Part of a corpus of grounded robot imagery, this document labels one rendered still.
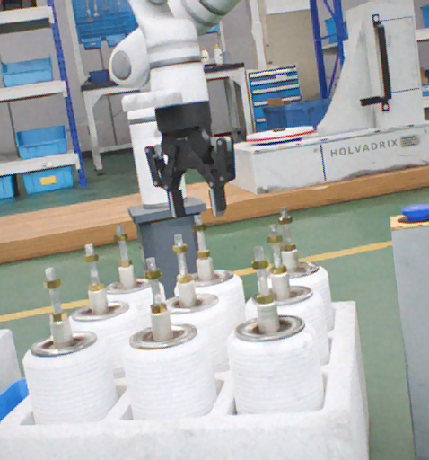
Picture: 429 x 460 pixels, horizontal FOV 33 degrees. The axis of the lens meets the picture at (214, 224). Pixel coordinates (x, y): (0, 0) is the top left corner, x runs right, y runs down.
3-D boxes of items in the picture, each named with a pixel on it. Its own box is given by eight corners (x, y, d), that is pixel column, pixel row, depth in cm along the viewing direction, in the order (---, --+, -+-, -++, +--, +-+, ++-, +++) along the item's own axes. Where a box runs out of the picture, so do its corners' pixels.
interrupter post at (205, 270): (201, 279, 104) (197, 257, 103) (217, 278, 103) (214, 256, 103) (196, 284, 102) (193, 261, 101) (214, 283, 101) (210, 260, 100)
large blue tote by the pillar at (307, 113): (267, 153, 587) (260, 107, 580) (313, 145, 596) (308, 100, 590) (289, 155, 539) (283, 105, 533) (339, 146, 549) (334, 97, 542)
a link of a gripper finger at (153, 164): (161, 142, 104) (174, 181, 104) (152, 146, 105) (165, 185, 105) (148, 145, 101) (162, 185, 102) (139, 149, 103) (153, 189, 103)
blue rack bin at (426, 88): (381, 101, 635) (379, 76, 632) (421, 94, 642) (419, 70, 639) (407, 99, 587) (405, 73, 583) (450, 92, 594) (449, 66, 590)
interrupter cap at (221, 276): (188, 276, 107) (188, 271, 107) (239, 272, 105) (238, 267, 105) (174, 291, 100) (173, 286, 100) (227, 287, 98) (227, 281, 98)
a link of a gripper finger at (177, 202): (181, 189, 103) (186, 215, 104) (178, 189, 103) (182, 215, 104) (171, 191, 101) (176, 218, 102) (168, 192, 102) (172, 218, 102)
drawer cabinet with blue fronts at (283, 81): (242, 146, 696) (232, 74, 685) (289, 139, 704) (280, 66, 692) (258, 149, 639) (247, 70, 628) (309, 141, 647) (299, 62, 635)
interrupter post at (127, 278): (126, 287, 107) (122, 264, 106) (141, 286, 106) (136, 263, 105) (118, 291, 105) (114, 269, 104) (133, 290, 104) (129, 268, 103)
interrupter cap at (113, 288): (119, 282, 110) (118, 278, 110) (164, 279, 107) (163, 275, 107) (93, 297, 103) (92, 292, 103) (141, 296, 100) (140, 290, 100)
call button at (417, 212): (402, 221, 93) (400, 205, 93) (434, 217, 92) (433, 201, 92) (403, 227, 89) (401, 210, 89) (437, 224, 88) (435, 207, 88)
